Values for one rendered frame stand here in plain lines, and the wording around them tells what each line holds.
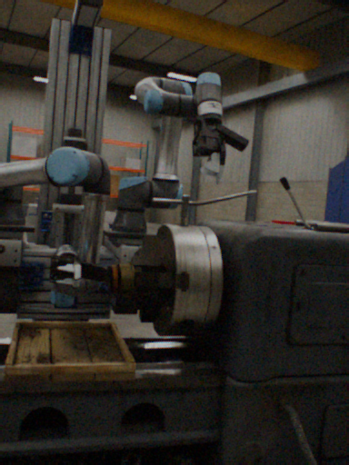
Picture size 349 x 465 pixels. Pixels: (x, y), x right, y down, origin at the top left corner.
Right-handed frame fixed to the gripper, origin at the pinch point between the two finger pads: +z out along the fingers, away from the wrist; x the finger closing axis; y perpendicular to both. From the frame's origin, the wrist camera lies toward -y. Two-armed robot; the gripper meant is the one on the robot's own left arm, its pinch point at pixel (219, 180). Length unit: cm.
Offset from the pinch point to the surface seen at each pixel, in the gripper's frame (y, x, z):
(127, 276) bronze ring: 27.3, -1.3, 29.6
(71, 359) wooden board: 41, -4, 51
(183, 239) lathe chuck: 14.5, 7.7, 20.9
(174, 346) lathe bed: 10, -18, 48
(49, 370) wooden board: 46, 5, 53
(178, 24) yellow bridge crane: -257, -822, -800
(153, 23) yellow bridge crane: -184, -814, -783
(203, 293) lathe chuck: 10.0, 9.1, 35.2
